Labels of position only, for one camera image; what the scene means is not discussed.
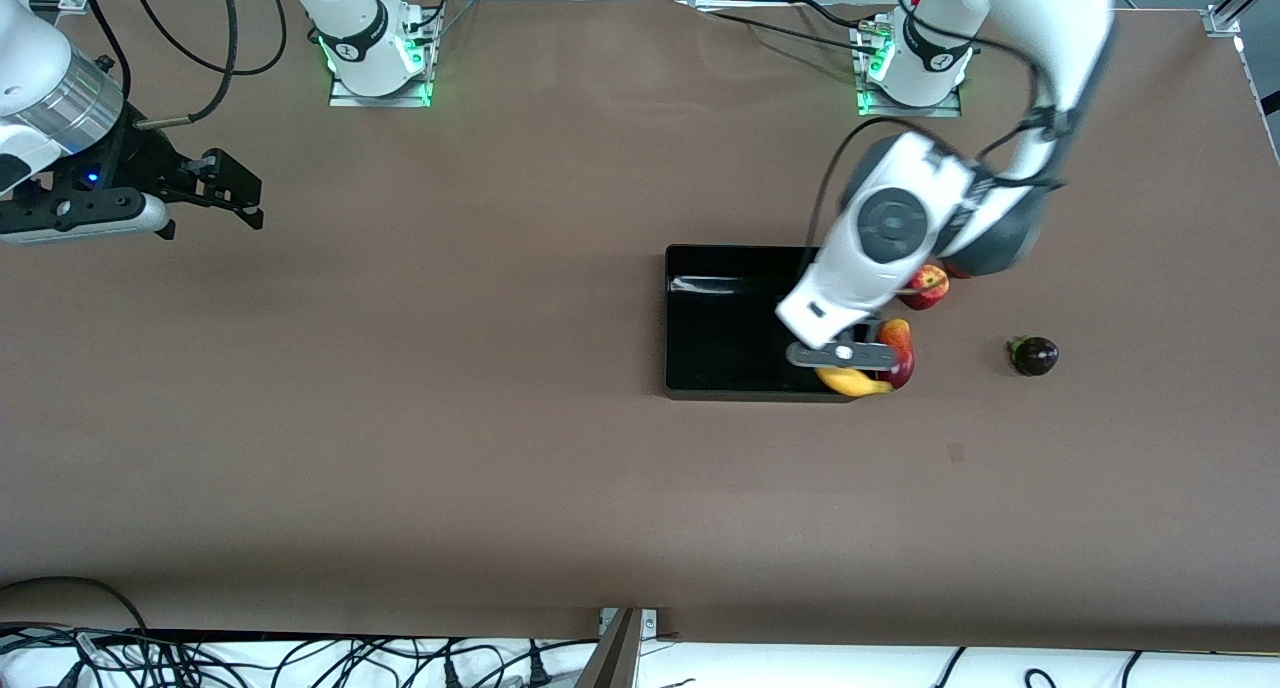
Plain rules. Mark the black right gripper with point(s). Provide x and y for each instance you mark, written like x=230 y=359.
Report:
x=148 y=164

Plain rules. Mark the black rectangular plastic tray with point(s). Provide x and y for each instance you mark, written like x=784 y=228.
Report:
x=720 y=338

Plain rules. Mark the yellow banana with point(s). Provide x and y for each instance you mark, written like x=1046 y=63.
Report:
x=850 y=383

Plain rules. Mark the red yellow apple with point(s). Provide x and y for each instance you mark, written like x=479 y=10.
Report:
x=928 y=288

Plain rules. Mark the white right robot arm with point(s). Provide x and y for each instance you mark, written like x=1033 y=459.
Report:
x=350 y=18

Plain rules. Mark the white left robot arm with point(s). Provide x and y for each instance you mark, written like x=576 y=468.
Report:
x=890 y=223

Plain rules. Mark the aluminium corner profile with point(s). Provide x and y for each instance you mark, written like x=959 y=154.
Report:
x=60 y=3
x=1235 y=3

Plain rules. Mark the grey metal pole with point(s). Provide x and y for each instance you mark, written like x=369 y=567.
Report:
x=612 y=658

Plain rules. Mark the red yellow mango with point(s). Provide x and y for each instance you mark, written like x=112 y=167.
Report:
x=903 y=363

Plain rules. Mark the red pomegranate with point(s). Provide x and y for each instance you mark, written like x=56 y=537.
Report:
x=960 y=271

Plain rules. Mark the dark purple eggplant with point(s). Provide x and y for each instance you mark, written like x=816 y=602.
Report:
x=1036 y=356

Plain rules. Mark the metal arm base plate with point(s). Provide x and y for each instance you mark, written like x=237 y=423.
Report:
x=910 y=111
x=380 y=100

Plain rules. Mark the silver bracket plate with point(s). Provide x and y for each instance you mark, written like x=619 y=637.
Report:
x=650 y=623

